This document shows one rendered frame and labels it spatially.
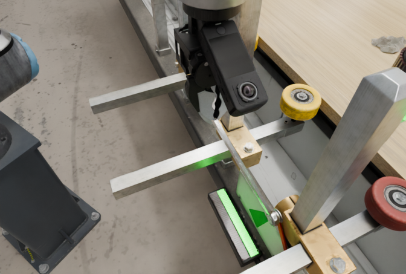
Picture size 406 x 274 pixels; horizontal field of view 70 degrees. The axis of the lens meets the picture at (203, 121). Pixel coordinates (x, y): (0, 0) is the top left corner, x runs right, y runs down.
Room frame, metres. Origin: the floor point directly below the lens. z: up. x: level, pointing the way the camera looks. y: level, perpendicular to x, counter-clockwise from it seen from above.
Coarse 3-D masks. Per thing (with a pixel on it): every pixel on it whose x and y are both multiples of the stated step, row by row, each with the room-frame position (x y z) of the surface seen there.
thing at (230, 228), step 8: (216, 192) 0.32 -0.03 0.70; (216, 200) 0.30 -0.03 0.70; (216, 208) 0.29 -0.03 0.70; (224, 208) 0.29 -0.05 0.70; (224, 216) 0.27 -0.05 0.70; (224, 224) 0.25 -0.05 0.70; (232, 224) 0.25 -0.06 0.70; (232, 232) 0.23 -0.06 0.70; (232, 240) 0.22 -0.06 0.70; (240, 240) 0.21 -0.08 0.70; (240, 248) 0.20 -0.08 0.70; (240, 256) 0.18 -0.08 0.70; (248, 256) 0.18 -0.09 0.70
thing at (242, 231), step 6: (222, 192) 0.32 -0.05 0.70; (222, 198) 0.31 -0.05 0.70; (228, 198) 0.31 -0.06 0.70; (228, 204) 0.29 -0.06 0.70; (228, 210) 0.28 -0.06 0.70; (234, 210) 0.28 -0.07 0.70; (234, 216) 0.27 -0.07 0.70; (234, 222) 0.25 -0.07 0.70; (240, 222) 0.25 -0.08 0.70; (240, 228) 0.24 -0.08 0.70; (240, 234) 0.23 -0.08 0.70; (246, 234) 0.23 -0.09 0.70; (246, 240) 0.21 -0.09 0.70; (246, 246) 0.20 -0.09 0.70; (252, 246) 0.20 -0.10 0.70; (252, 252) 0.19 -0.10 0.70; (258, 252) 0.19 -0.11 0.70
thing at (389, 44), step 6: (384, 36) 0.64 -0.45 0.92; (390, 36) 0.65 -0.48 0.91; (402, 36) 0.64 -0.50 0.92; (372, 42) 0.64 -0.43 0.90; (378, 42) 0.63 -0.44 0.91; (384, 42) 0.63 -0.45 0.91; (390, 42) 0.62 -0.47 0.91; (396, 42) 0.62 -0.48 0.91; (402, 42) 0.62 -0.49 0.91; (384, 48) 0.60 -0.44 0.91; (390, 48) 0.60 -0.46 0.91; (396, 48) 0.61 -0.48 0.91
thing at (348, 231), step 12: (360, 216) 0.20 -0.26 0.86; (336, 228) 0.18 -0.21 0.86; (348, 228) 0.18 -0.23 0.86; (360, 228) 0.18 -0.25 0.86; (372, 228) 0.18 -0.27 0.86; (348, 240) 0.16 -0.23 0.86; (288, 252) 0.14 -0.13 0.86; (300, 252) 0.14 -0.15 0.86; (264, 264) 0.13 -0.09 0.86; (276, 264) 0.13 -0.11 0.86; (288, 264) 0.13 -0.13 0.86; (300, 264) 0.13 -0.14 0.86
